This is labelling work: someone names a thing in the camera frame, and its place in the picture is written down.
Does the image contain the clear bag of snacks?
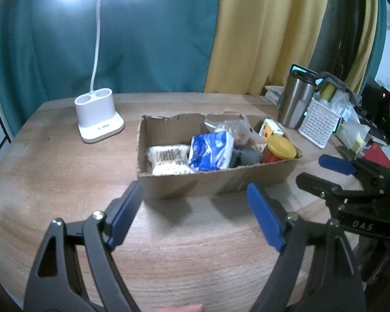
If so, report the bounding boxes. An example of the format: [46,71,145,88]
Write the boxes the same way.
[204,116,265,148]

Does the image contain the blue tissue pack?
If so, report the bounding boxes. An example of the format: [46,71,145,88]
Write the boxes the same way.
[189,131,235,172]

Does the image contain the cotton swab bag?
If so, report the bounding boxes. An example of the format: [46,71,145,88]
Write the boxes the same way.
[146,144,194,176]

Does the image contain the red box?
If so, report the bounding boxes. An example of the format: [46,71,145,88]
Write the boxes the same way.
[363,142,390,169]

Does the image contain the crumpled clear plastic bags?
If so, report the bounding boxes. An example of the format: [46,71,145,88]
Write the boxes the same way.
[330,89,370,154]

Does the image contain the white perforated plastic basket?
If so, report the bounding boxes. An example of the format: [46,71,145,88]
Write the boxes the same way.
[298,98,340,149]

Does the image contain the yellow lid jar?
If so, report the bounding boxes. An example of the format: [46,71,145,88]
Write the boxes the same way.
[261,135,297,164]

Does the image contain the yellow green sponge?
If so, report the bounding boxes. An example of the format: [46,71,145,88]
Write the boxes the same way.
[320,83,337,102]

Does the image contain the stainless steel tumbler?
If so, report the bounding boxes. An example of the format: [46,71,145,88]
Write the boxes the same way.
[277,64,316,129]

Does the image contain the small yellow white carton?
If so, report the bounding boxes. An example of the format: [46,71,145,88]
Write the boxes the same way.
[258,118,284,141]

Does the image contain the grey sock in box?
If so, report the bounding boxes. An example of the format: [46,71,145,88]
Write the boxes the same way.
[229,147,262,168]

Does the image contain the yellow curtain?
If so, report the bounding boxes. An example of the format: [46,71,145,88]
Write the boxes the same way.
[203,0,330,97]

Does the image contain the brown cardboard box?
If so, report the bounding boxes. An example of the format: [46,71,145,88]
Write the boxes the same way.
[137,113,302,200]

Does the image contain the white desk lamp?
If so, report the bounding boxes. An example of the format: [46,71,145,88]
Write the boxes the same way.
[51,0,157,145]

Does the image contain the teal curtain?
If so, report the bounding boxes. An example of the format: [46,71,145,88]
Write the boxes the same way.
[0,0,219,132]

